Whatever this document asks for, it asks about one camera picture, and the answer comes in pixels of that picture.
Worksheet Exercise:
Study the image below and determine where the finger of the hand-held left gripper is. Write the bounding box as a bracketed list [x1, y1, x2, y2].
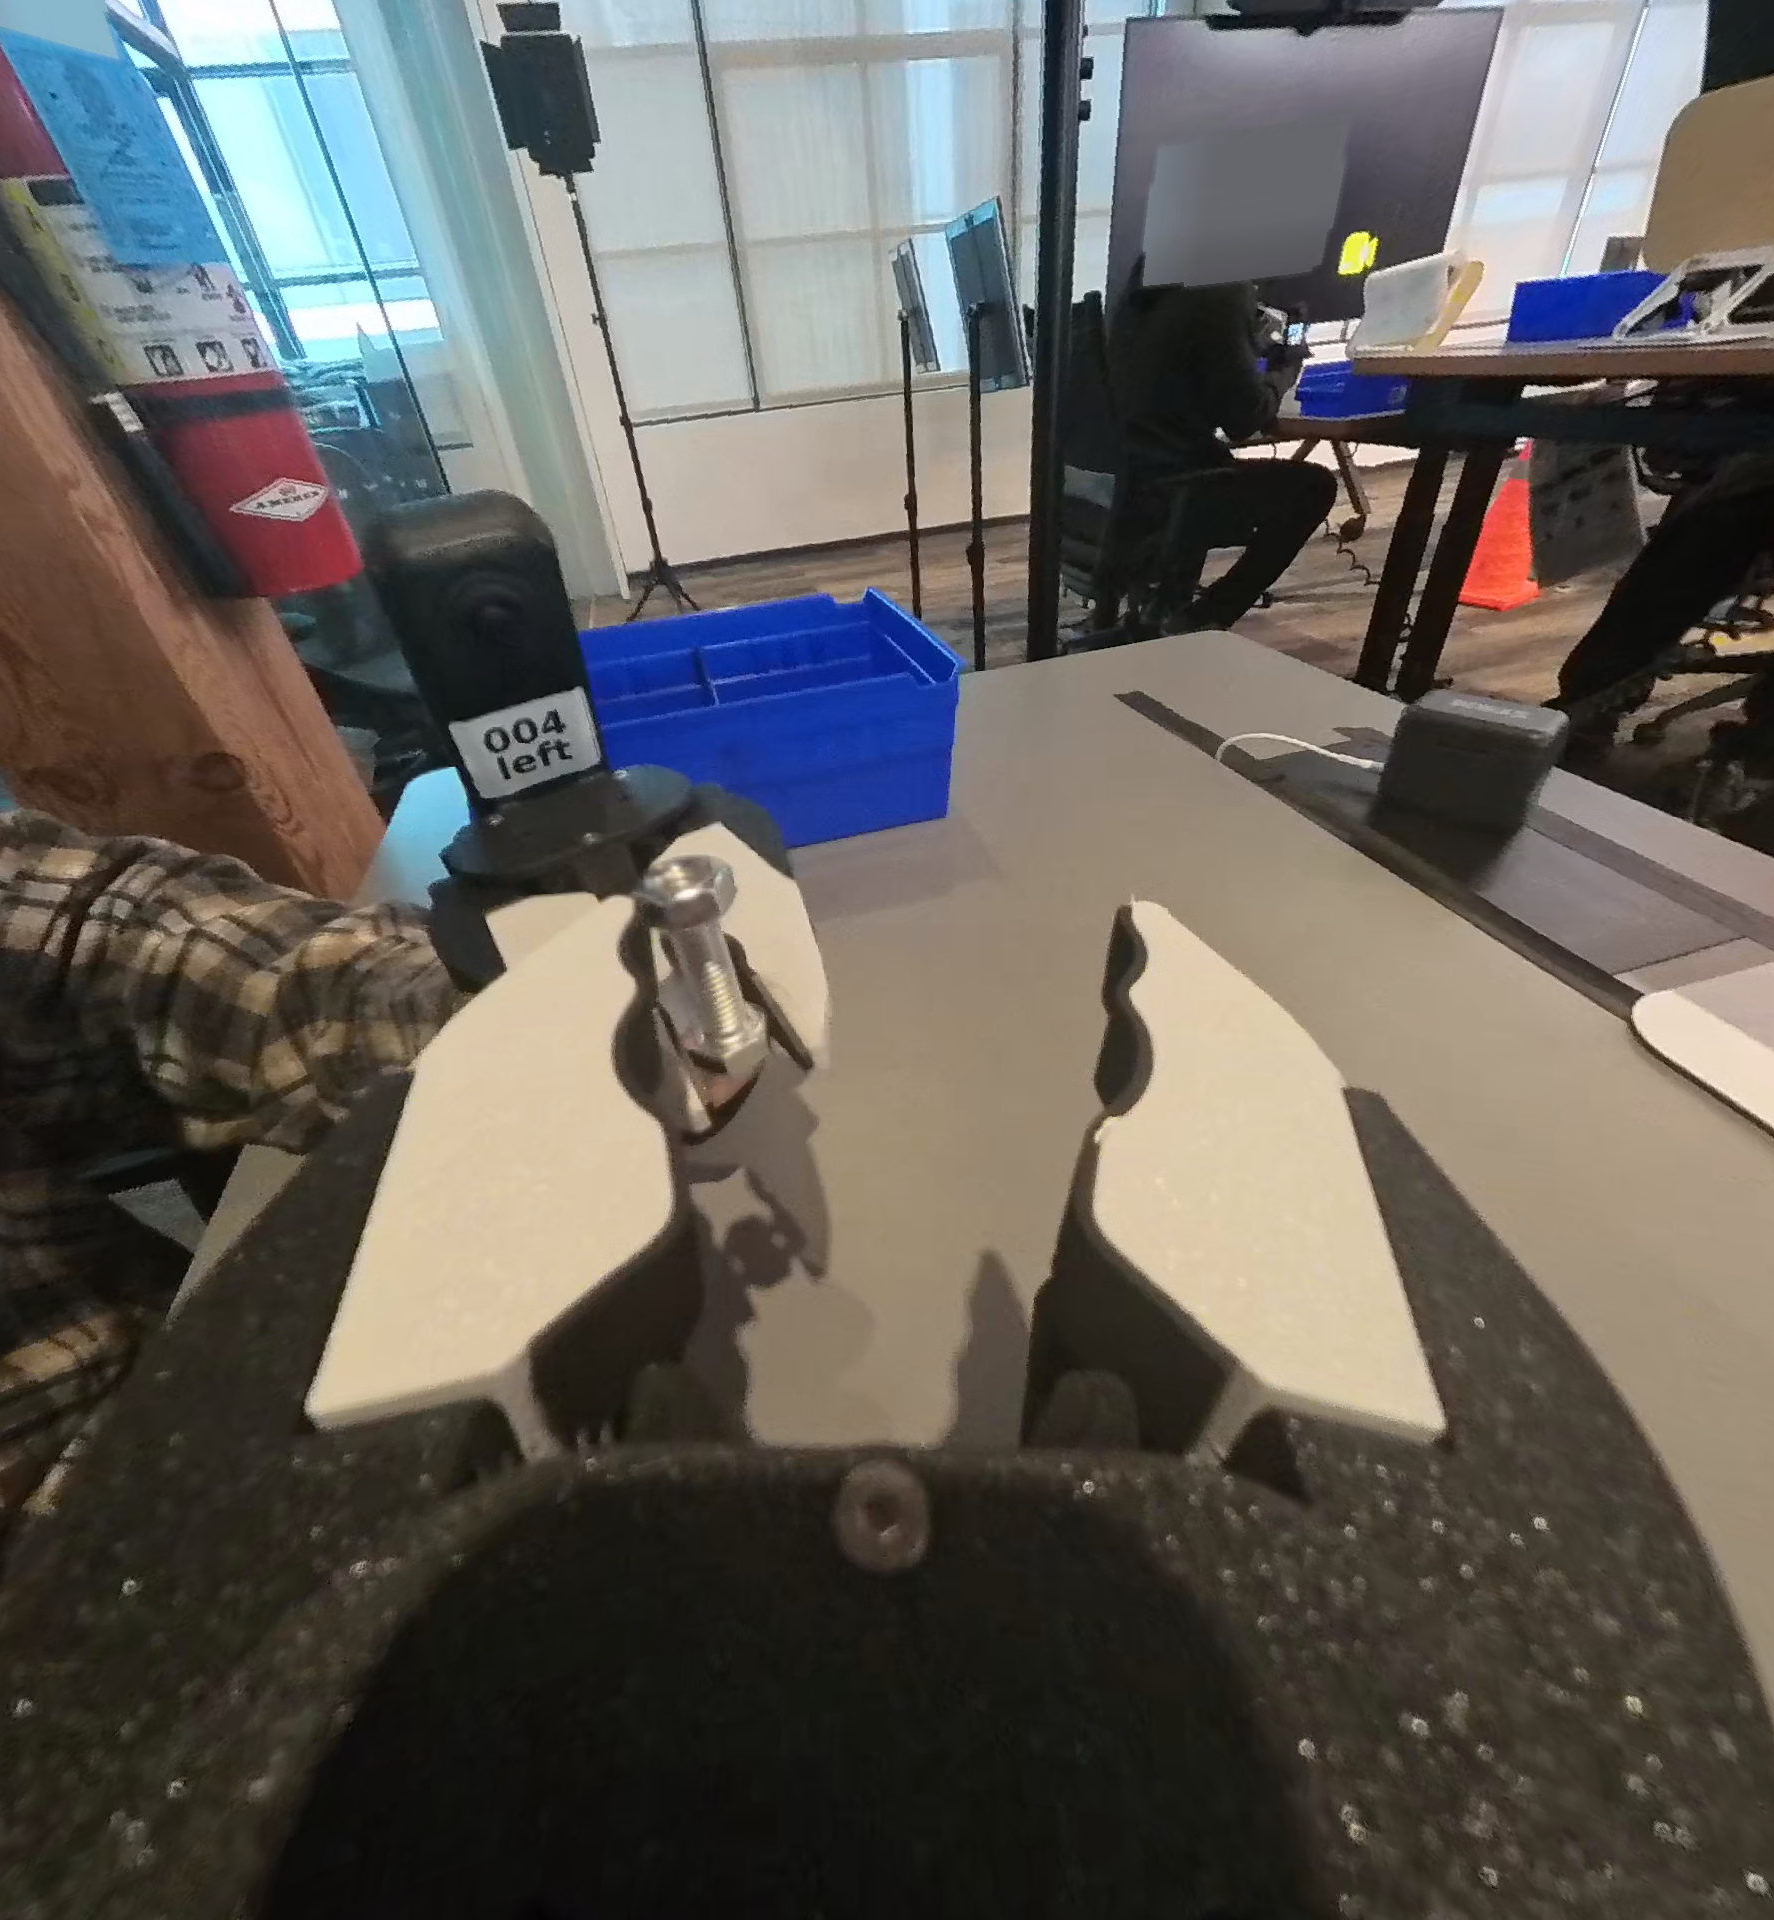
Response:
[713, 821, 835, 1077]
[663, 1017, 769, 1136]

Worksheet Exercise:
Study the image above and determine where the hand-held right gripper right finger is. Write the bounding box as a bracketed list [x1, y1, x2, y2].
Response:
[1073, 897, 1448, 1463]

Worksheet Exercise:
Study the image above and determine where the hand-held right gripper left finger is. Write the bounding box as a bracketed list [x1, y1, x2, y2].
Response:
[304, 895, 710, 1463]

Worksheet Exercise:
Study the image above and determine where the silver hex bolt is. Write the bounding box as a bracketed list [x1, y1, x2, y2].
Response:
[632, 855, 773, 1086]

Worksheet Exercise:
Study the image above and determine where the blue plastic parts bin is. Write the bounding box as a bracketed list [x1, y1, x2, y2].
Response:
[578, 589, 965, 853]

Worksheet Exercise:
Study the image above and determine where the person's left forearm plaid sleeve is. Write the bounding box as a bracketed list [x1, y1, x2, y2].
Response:
[0, 780, 465, 1159]

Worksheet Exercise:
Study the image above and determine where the red fire extinguisher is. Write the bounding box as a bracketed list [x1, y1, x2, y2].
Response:
[0, 15, 369, 601]

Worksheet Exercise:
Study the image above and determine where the wooden column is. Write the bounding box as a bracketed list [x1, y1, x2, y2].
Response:
[0, 195, 388, 902]

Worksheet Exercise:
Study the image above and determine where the dark grey power adapter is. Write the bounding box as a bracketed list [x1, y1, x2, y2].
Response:
[1374, 698, 1573, 837]

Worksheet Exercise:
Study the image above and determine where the person's plaid shirt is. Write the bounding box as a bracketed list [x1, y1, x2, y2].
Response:
[0, 1051, 206, 1727]

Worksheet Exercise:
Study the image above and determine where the black office chair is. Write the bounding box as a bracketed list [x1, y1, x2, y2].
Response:
[1058, 293, 1209, 619]

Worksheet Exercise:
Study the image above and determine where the small monitor on black stand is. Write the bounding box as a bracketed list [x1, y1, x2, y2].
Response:
[887, 237, 944, 619]

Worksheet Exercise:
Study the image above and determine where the white document stand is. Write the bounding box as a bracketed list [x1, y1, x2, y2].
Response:
[1629, 436, 1774, 1181]

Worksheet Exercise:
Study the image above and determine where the large monitor on black stand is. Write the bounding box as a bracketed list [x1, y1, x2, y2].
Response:
[944, 195, 1037, 673]

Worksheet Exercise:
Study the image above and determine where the blue paper tag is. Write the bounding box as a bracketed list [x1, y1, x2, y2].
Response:
[0, 19, 233, 274]

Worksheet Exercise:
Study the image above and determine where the orange traffic cone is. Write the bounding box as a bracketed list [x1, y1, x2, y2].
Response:
[1458, 436, 1543, 613]

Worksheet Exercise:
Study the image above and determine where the grey patterned board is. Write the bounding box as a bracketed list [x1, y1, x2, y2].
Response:
[1525, 436, 1649, 590]

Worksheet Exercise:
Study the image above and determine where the wooden desk with black legs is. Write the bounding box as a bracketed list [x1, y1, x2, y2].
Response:
[1350, 338, 1774, 695]

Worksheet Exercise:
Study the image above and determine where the black webcam bar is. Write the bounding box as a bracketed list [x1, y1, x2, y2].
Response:
[1201, 0, 1446, 32]

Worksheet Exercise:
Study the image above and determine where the large black display screen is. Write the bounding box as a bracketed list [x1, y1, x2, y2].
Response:
[1104, 6, 1507, 328]

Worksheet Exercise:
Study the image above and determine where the beige board document stand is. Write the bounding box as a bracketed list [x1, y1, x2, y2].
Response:
[1614, 58, 1774, 342]

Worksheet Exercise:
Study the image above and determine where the white cable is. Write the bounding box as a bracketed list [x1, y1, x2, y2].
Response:
[1216, 730, 1387, 777]

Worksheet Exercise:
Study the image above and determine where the black tripod with camera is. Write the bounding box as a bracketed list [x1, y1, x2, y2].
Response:
[479, 0, 710, 619]

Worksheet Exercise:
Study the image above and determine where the black slanted frame pole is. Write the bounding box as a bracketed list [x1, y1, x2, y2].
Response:
[1027, 0, 1096, 664]

